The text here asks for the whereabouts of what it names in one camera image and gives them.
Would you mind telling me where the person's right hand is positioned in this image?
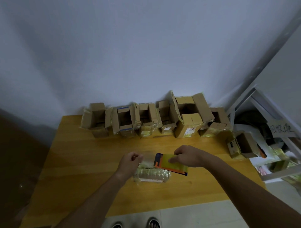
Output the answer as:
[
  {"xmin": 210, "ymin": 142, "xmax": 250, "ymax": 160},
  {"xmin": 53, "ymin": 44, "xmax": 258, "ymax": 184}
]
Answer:
[{"xmin": 168, "ymin": 145, "xmax": 208, "ymax": 168}]

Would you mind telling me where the orange dispenser with yellow tape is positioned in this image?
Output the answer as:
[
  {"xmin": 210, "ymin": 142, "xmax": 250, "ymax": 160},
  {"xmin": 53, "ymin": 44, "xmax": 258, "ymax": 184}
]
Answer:
[{"xmin": 140, "ymin": 152, "xmax": 188, "ymax": 177}]

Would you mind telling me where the large brown cardboard sheet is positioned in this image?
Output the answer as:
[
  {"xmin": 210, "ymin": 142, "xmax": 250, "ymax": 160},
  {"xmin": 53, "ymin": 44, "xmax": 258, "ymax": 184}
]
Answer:
[{"xmin": 0, "ymin": 110, "xmax": 51, "ymax": 228}]

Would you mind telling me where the handwritten paper sign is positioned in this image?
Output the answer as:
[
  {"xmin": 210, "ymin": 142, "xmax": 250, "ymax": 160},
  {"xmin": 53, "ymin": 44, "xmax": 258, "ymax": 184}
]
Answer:
[{"xmin": 266, "ymin": 119, "xmax": 297, "ymax": 139}]

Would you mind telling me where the small box at table edge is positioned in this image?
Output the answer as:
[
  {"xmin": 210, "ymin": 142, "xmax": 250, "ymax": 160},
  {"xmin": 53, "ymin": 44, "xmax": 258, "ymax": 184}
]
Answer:
[{"xmin": 233, "ymin": 124, "xmax": 273, "ymax": 166}]

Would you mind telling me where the person's left hand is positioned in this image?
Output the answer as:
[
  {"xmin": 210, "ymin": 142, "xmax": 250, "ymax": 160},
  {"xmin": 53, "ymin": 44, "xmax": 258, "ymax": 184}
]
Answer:
[{"xmin": 116, "ymin": 151, "xmax": 144, "ymax": 182}]

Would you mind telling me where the black bag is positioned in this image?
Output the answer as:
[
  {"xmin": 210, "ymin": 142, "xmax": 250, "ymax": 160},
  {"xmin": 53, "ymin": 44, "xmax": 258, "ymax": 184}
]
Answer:
[{"xmin": 235, "ymin": 111, "xmax": 267, "ymax": 128}]

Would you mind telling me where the row of cardboard boxes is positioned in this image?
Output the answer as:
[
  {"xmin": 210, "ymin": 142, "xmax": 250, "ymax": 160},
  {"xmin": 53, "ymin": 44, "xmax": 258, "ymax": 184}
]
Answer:
[{"xmin": 81, "ymin": 90, "xmax": 260, "ymax": 160}]

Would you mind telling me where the orange black item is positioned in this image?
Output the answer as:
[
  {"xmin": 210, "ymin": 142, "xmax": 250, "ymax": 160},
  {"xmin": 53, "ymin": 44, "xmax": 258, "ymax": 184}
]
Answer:
[{"xmin": 257, "ymin": 142, "xmax": 268, "ymax": 158}]

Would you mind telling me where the person's right forearm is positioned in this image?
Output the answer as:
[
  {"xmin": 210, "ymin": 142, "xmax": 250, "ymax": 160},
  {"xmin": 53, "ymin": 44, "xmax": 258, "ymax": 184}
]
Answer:
[{"xmin": 200, "ymin": 150, "xmax": 301, "ymax": 228}]

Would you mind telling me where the yellow wooden table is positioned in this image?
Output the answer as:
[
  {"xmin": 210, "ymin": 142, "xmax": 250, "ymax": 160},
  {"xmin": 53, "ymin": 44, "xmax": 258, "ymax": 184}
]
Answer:
[{"xmin": 20, "ymin": 115, "xmax": 267, "ymax": 228}]

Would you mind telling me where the white metal shelf rack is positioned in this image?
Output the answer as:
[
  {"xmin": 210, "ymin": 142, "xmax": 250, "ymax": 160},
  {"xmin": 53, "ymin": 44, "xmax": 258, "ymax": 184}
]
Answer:
[{"xmin": 225, "ymin": 9, "xmax": 301, "ymax": 183}]

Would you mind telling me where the person's left forearm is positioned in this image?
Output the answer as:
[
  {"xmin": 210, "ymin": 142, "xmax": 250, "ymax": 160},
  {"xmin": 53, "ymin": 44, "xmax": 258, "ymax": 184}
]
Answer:
[{"xmin": 54, "ymin": 173, "xmax": 132, "ymax": 228}]

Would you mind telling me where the pink printed white paper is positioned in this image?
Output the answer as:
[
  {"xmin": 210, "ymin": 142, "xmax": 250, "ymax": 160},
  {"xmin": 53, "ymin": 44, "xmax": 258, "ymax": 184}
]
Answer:
[{"xmin": 256, "ymin": 165, "xmax": 270, "ymax": 176}]

